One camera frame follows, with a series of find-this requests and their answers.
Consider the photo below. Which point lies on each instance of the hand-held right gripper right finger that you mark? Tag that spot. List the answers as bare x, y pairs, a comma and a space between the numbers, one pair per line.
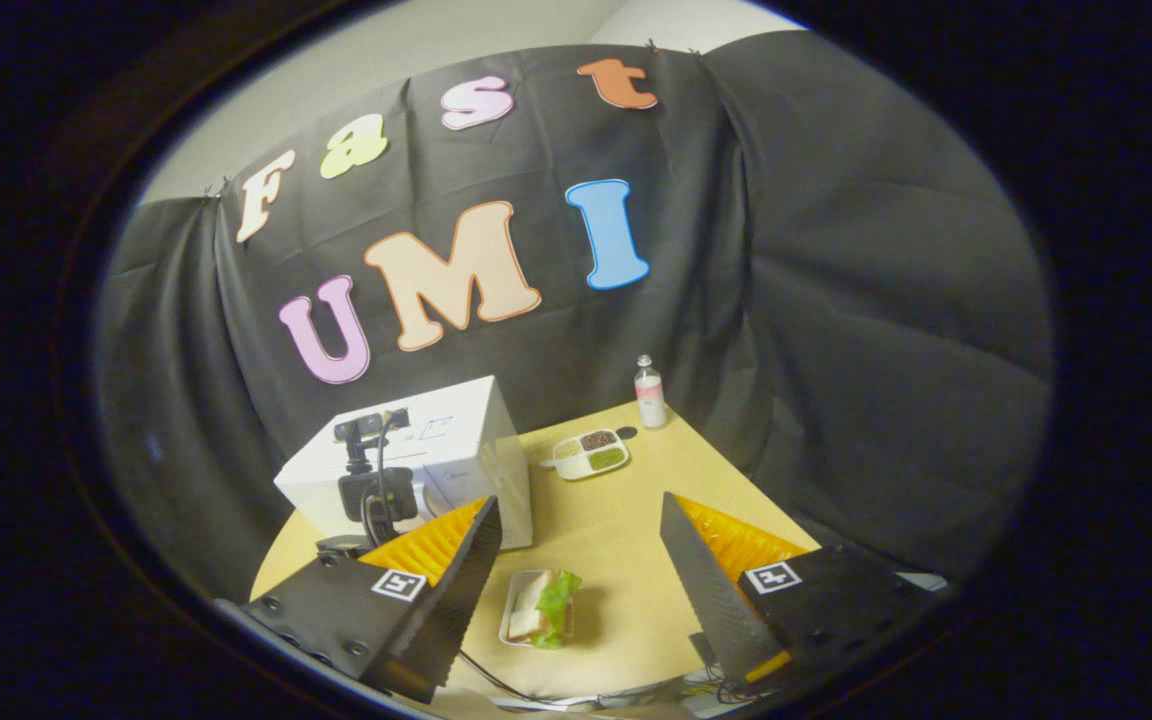
706, 590

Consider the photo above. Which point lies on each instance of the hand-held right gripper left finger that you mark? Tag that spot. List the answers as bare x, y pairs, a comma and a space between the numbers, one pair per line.
456, 600

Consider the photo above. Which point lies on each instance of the sandwich with green lettuce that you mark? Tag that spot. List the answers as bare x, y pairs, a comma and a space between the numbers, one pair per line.
556, 600

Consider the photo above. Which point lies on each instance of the white microwave oven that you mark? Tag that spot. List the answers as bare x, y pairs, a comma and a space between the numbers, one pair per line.
466, 420

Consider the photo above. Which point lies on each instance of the white ribbed tray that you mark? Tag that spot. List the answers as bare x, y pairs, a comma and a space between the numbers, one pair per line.
507, 625

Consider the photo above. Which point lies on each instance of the white divided grain dish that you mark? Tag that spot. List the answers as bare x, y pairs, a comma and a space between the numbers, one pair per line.
581, 468

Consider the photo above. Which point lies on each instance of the clear bottle with pink label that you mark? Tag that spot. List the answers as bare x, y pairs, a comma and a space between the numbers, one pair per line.
651, 405

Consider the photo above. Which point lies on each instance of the black backdrop cloth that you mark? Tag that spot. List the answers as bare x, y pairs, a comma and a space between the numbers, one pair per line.
836, 300

